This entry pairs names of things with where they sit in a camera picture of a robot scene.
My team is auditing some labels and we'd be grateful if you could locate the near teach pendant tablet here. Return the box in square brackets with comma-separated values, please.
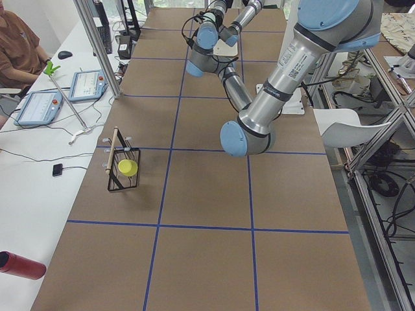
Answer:
[14, 91, 63, 126]

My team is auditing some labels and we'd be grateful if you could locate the wooden rack handle rod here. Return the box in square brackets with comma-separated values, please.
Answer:
[106, 126, 119, 175]

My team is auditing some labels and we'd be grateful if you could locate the black computer mouse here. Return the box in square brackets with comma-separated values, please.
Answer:
[58, 51, 73, 60]

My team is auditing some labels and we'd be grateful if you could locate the green grabber stick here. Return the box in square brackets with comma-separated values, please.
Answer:
[44, 60, 90, 133]

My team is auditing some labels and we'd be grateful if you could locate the far teach pendant tablet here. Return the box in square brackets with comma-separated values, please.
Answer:
[68, 69, 108, 102]

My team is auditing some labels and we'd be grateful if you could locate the black keyboard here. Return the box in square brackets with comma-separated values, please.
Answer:
[97, 26, 113, 54]

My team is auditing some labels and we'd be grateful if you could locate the black power adapter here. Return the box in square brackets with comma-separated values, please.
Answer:
[117, 36, 132, 60]

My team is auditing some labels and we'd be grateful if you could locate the aluminium frame post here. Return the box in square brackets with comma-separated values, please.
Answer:
[73, 0, 121, 99]

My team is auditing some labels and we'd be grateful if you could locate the small black device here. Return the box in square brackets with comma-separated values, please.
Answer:
[52, 163, 63, 177]

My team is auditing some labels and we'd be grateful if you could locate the teach pendant tablet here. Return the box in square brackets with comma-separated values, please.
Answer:
[14, 91, 63, 126]
[68, 69, 108, 102]

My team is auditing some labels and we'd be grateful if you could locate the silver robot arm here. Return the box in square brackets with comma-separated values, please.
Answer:
[220, 1, 383, 157]
[184, 1, 264, 111]

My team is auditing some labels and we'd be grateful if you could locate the black wire cup rack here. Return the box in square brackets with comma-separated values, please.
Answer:
[103, 126, 141, 192]

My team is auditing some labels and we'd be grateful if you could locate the yellow cup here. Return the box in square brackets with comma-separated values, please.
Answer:
[117, 159, 138, 177]

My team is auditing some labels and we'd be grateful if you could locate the red cylindrical bottle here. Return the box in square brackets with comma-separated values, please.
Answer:
[1, 251, 47, 280]

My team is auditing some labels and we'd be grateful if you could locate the person in brown shirt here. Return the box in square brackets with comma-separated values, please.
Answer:
[1, 5, 51, 96]

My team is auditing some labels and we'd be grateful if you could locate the white plastic chair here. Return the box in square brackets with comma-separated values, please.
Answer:
[313, 108, 391, 148]

